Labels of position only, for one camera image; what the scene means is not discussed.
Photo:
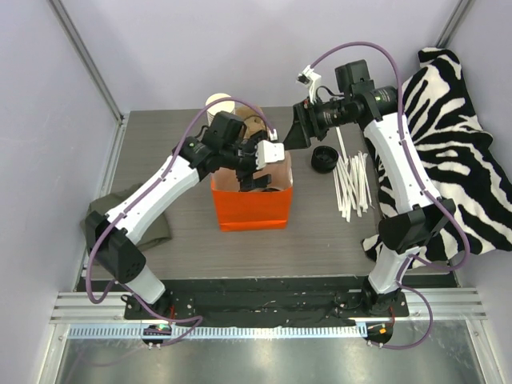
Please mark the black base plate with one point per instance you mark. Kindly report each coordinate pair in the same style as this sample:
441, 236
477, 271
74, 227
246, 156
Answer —
275, 302

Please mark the white slotted cable duct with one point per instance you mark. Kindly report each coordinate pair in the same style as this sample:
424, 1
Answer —
156, 331

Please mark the cardboard cup carrier stack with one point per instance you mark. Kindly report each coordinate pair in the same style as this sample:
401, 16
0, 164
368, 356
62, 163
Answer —
252, 119

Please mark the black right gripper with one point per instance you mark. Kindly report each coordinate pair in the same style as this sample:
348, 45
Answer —
306, 121

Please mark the pile of wrapped straws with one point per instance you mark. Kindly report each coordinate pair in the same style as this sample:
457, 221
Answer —
351, 182

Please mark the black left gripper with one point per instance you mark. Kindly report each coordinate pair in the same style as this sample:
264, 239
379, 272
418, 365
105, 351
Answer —
246, 170

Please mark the zebra print blanket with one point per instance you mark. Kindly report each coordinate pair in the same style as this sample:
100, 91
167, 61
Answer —
455, 150

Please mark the stack of paper cups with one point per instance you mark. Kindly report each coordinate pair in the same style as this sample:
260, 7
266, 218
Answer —
227, 106

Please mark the olive green cloth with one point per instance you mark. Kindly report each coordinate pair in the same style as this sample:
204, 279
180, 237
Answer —
157, 233

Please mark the orange paper bag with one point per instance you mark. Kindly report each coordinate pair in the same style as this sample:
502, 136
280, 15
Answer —
253, 210

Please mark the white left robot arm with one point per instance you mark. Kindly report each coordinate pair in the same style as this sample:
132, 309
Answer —
112, 237

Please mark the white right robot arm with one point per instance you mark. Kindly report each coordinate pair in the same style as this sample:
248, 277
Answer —
421, 210

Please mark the stack of black lids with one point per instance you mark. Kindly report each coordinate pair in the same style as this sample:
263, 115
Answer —
324, 159

